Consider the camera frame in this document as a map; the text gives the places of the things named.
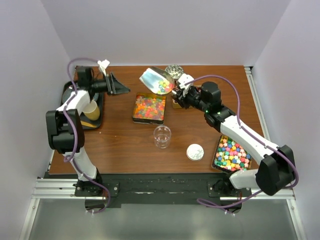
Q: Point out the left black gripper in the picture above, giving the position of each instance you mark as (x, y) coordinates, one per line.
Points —
(118, 88)

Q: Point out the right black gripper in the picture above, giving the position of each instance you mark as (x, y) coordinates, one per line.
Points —
(181, 99)

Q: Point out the metal scoop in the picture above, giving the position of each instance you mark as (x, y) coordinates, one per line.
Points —
(157, 81)

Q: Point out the tin of translucent star candies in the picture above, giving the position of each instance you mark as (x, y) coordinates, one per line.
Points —
(149, 109)

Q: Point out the clear plastic jar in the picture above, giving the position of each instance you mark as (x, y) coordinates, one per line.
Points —
(162, 136)

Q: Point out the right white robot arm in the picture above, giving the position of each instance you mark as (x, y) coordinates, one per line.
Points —
(276, 165)

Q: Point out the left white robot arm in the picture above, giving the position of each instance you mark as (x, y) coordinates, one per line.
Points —
(64, 129)

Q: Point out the patterned ceramic bowl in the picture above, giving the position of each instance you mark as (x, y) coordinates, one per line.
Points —
(175, 70)

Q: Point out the yellow cup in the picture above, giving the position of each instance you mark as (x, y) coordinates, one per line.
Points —
(92, 111)

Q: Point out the gold knife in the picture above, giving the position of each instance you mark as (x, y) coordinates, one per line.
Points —
(88, 124)

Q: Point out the grey-blue plate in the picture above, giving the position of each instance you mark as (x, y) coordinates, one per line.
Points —
(66, 94)

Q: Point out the white jar lid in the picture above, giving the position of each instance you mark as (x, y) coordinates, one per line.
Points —
(195, 152)

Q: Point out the tray of paper stars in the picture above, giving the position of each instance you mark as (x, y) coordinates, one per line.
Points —
(230, 156)

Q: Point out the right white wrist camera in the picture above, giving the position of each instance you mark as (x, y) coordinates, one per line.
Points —
(184, 83)

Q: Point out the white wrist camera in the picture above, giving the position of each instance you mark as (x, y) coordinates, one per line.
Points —
(102, 65)
(184, 83)

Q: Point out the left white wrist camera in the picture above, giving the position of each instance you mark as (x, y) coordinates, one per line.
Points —
(102, 65)

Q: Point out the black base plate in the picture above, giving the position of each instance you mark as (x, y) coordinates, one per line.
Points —
(116, 190)

